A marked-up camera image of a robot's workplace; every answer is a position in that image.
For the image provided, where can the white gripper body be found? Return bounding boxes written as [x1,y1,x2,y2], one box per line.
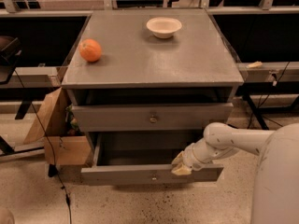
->
[183,143,206,171]

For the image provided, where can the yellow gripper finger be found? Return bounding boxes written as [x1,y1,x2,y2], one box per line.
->
[171,151,184,165]
[171,164,192,175]

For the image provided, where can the grey drawer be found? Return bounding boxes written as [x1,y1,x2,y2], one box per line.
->
[72,103,233,132]
[81,131,223,186]

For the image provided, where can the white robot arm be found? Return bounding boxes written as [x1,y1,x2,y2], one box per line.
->
[172,122,299,224]

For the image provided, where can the grey top drawer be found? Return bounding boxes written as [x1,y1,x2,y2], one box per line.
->
[72,103,233,132]

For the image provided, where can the grey drawer cabinet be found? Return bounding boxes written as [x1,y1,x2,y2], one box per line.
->
[61,8,245,161]

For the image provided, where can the black table leg right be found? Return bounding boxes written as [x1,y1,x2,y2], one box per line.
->
[242,93,268,130]

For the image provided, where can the small yellow sponge piece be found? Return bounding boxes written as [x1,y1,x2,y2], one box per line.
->
[246,61,263,69]

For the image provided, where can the brown cardboard box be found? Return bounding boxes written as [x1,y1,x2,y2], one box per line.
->
[24,88,93,167]

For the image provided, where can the white bowl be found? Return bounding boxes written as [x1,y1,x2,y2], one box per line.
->
[146,17,182,39]

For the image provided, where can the orange fruit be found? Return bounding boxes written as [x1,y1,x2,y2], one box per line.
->
[79,39,102,63]

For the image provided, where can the black floor cable left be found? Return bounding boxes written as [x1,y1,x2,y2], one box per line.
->
[11,68,73,224]

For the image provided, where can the black cable right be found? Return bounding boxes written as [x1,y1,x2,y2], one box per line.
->
[246,61,292,130]

